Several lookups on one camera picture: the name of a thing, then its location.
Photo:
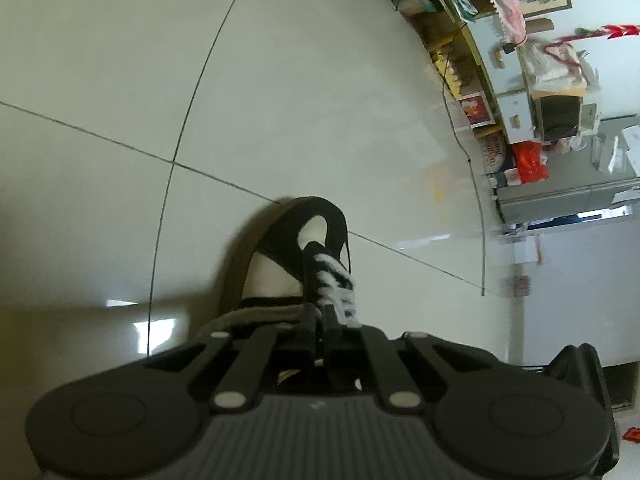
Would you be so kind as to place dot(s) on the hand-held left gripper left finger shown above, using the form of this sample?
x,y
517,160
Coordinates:
x,y
309,335

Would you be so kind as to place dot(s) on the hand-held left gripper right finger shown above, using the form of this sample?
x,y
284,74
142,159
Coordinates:
x,y
330,335

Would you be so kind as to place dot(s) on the grey shoelace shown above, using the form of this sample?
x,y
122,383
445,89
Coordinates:
x,y
335,280

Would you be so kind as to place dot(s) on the black and beige shoe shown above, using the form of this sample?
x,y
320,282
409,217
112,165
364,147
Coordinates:
x,y
310,215

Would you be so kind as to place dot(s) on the small pink box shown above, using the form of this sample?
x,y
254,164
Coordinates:
x,y
515,286

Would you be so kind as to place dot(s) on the white carton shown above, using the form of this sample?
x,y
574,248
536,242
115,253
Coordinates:
x,y
527,252

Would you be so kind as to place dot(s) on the red bag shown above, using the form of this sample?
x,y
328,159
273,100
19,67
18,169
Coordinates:
x,y
530,162

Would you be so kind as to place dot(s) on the round printed tin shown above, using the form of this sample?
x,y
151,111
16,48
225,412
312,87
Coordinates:
x,y
495,152

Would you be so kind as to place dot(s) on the red picture card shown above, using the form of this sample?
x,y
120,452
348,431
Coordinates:
x,y
477,110

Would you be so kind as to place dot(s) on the egg tray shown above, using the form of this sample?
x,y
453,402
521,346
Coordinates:
x,y
450,72

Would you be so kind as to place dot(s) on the long yellow wooden shelf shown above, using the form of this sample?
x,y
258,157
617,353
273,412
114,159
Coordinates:
x,y
475,45

